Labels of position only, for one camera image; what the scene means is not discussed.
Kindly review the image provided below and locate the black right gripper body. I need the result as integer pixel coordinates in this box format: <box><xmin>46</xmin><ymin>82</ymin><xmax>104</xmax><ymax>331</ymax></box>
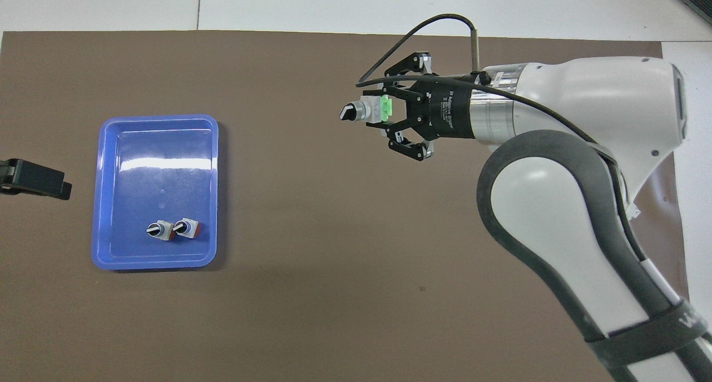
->
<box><xmin>404</xmin><ymin>73</ymin><xmax>481</xmax><ymax>141</ymax></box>

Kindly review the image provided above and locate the blue plastic tray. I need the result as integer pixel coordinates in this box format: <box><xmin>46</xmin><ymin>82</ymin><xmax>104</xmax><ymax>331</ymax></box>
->
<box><xmin>91</xmin><ymin>114</ymin><xmax>220</xmax><ymax>271</ymax></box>

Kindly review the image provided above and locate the brown table mat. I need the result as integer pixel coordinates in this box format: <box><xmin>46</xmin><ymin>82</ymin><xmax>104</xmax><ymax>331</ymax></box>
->
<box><xmin>0</xmin><ymin>31</ymin><xmax>690</xmax><ymax>382</ymax></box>

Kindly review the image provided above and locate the selector switch with red block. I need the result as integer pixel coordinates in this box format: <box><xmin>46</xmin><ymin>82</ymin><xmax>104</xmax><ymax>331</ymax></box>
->
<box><xmin>172</xmin><ymin>217</ymin><xmax>202</xmax><ymax>241</ymax></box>
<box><xmin>146</xmin><ymin>220</ymin><xmax>176</xmax><ymax>242</ymax></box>

